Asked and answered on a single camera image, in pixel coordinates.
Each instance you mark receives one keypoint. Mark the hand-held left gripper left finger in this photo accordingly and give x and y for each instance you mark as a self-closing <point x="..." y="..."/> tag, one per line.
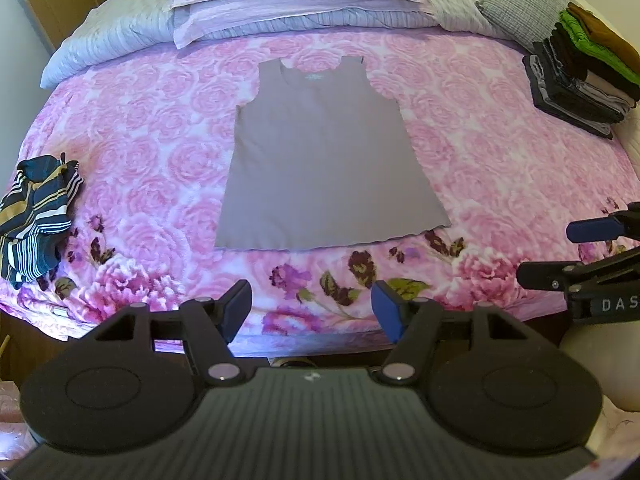
<point x="235" y="310"/>

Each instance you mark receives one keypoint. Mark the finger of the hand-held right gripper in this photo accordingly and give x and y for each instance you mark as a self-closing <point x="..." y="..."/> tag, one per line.
<point x="545" y="273"/>
<point x="592" y="229"/>

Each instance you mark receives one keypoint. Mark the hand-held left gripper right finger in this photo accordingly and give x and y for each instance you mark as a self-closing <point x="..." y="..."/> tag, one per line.
<point x="387" y="315"/>

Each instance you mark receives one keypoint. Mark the stack of clothes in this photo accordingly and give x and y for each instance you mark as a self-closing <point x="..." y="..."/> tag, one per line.
<point x="575" y="70"/>

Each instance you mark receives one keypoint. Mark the lavender tank top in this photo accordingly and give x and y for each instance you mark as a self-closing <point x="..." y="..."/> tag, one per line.
<point x="325" y="160"/>

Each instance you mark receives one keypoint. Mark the small white tube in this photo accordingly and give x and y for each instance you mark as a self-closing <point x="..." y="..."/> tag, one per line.
<point x="59" y="312"/>

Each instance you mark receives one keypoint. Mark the pink floral blanket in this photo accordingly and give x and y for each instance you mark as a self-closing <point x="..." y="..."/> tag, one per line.
<point x="150" y="125"/>

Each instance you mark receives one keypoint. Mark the striped dark teal garment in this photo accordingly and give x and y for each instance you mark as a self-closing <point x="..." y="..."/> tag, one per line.
<point x="35" y="220"/>

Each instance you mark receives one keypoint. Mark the grey checkered cushion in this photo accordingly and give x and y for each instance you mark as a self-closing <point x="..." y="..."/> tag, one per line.
<point x="525" y="0"/>

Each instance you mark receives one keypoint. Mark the grey quilted duvet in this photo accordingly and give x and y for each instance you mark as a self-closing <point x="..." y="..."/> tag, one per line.
<point x="115" y="25"/>

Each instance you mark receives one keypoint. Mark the pink pillow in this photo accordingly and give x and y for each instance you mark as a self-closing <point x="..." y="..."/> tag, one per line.
<point x="300" y="5"/>

